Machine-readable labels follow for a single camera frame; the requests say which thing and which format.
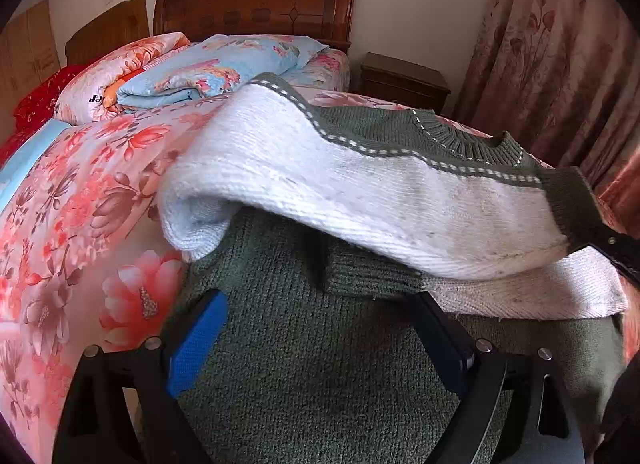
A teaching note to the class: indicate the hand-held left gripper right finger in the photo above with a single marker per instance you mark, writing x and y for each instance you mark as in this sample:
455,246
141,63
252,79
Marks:
452,351

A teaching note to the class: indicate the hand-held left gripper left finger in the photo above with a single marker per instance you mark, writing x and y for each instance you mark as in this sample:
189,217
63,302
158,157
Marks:
196,339

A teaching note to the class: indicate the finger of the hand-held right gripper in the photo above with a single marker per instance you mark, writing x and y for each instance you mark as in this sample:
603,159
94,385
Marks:
617,251

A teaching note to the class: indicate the green and white knit sweater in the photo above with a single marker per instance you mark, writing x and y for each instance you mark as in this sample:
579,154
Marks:
300,369

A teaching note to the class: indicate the pink floral bed sheet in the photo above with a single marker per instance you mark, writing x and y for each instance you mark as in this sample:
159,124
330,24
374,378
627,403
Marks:
75,204

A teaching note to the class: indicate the pink floral curtain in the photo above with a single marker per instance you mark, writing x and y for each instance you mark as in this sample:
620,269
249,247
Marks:
550,54

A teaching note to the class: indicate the light blue pillow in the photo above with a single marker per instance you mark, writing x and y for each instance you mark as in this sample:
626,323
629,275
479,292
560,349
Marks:
27,154

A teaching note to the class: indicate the orange cloth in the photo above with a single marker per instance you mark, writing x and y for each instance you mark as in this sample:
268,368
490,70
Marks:
111,90

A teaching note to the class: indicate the blue floral folded quilt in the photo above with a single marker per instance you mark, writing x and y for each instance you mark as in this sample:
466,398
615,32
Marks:
210,66

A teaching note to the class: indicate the dark wooden nightstand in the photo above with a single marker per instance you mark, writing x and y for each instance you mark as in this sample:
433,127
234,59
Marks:
400,81

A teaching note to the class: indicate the pink floral pillow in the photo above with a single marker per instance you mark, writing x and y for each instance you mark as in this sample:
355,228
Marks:
115,69

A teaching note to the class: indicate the red blanket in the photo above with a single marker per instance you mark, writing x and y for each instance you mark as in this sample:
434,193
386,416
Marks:
35,104

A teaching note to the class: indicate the small wooden headboard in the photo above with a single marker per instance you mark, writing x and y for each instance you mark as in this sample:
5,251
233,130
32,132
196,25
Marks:
110,29

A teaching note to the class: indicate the light wooden wardrobe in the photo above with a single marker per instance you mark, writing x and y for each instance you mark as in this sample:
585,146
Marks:
27,54

